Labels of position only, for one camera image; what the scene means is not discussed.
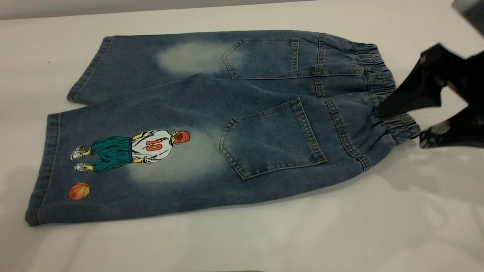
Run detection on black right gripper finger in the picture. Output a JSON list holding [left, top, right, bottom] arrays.
[[419, 104, 484, 149], [377, 43, 484, 120]]

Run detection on blue denim shorts basketball print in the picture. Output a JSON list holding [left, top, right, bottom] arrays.
[[25, 30, 421, 227]]

